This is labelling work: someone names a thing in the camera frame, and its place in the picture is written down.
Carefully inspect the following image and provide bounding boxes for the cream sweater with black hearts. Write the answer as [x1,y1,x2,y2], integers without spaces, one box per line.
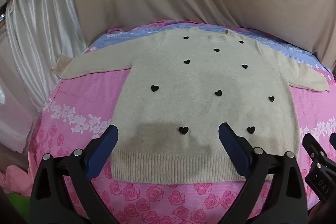
[52,28,332,185]

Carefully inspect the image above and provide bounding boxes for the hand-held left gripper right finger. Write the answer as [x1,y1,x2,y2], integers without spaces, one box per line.
[218,122,308,224]

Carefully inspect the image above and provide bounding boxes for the pink floral bed sheet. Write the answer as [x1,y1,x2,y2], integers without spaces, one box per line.
[28,20,336,224]

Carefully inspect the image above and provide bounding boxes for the white satin curtain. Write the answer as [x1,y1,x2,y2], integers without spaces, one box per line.
[0,0,87,146]

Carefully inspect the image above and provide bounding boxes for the pink crumpled cloth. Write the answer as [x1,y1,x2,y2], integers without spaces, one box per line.
[0,153,37,198]

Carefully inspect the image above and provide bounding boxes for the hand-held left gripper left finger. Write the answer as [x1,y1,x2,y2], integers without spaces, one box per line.
[29,124,120,224]

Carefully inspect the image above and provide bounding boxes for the green object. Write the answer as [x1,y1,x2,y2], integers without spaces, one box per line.
[7,193,30,216]

